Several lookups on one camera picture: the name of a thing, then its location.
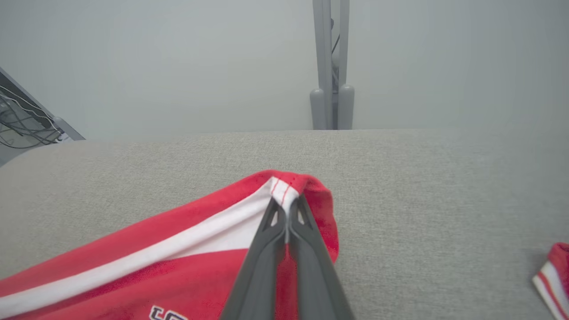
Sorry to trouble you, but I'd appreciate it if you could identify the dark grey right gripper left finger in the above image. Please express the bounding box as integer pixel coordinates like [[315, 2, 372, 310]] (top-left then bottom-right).
[[220, 198, 289, 320]]

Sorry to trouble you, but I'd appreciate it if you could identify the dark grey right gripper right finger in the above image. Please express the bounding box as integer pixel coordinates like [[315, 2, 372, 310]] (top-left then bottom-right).
[[288, 194, 357, 320]]

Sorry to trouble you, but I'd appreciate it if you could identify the red basketball jersey white trim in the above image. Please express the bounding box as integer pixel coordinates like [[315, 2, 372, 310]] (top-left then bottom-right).
[[0, 170, 569, 320]]

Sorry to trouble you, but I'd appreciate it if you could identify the frosted partition panel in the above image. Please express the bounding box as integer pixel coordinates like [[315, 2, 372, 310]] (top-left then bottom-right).
[[0, 0, 319, 143], [349, 0, 569, 131]]

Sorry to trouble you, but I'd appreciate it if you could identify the grey partition post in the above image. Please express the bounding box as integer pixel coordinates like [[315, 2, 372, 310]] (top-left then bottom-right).
[[336, 0, 356, 131], [310, 0, 334, 131]]

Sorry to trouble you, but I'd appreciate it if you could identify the grey frame with cables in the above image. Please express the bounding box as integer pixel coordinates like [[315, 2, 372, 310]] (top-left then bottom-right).
[[0, 67, 86, 142]]

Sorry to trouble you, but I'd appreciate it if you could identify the dark cable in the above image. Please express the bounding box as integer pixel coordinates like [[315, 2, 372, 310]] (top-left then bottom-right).
[[0, 101, 61, 150]]

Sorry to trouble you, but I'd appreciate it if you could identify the white cable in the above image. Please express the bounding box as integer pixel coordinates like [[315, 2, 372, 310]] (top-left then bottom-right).
[[0, 84, 63, 134]]

